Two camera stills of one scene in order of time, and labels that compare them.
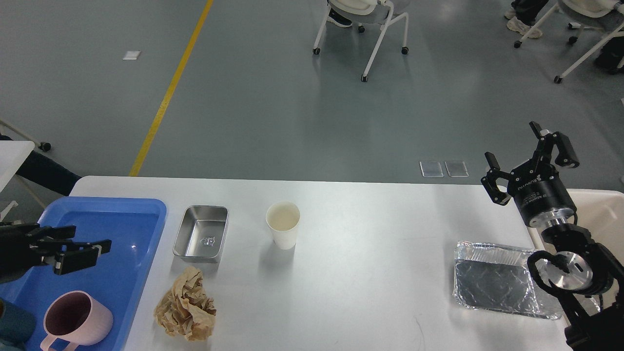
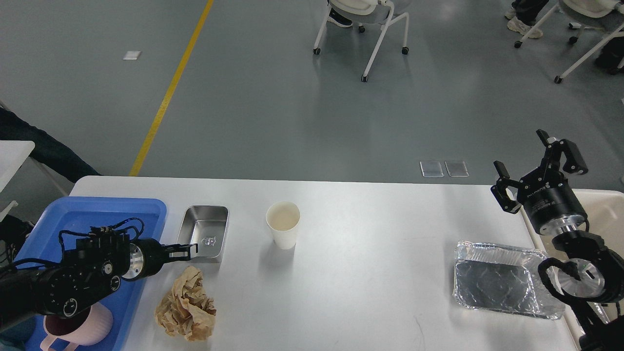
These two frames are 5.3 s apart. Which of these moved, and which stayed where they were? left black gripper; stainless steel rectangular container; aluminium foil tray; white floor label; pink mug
Moved: left black gripper
Stayed: stainless steel rectangular container; pink mug; aluminium foil tray; white floor label
